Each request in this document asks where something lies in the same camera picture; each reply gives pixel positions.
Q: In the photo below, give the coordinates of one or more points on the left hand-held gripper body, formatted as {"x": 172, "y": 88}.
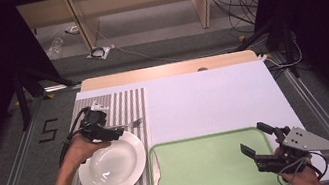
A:
{"x": 92, "y": 119}

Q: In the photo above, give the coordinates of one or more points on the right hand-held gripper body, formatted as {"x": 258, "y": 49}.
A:
{"x": 299, "y": 142}

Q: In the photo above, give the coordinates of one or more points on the white plate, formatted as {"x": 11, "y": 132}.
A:
{"x": 115, "y": 171}

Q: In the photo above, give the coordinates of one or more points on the green tray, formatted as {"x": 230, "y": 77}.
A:
{"x": 209, "y": 172}

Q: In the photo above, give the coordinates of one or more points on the metal knife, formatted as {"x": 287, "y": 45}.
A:
{"x": 156, "y": 175}

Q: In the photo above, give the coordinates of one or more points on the person's left hand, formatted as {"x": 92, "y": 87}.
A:
{"x": 78, "y": 152}

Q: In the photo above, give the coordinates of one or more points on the person's right hand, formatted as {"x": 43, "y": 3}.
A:
{"x": 304, "y": 180}

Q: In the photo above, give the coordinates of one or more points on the grey striped placemat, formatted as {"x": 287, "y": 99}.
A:
{"x": 127, "y": 105}

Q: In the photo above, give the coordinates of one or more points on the white table cover sheet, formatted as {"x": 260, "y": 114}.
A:
{"x": 214, "y": 101}

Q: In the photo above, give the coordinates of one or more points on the black metal stand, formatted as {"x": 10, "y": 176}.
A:
{"x": 286, "y": 41}
{"x": 22, "y": 102}

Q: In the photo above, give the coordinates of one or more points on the clear plastic bottle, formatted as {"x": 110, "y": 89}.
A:
{"x": 55, "y": 48}

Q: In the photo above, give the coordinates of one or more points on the wooden table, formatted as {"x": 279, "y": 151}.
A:
{"x": 165, "y": 71}

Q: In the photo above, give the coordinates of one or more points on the small white floor object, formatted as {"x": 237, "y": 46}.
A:
{"x": 72, "y": 30}

